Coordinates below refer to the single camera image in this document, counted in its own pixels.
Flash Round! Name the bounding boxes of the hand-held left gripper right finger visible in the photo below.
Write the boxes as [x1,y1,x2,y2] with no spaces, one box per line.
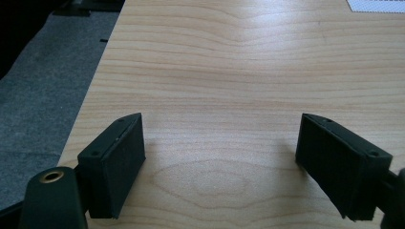
[294,113,394,221]

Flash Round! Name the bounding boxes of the black metal stand base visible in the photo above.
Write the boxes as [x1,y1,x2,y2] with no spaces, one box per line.
[52,0,126,17]

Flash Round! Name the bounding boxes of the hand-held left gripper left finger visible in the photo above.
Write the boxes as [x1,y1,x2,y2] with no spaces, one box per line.
[76,112,147,220]

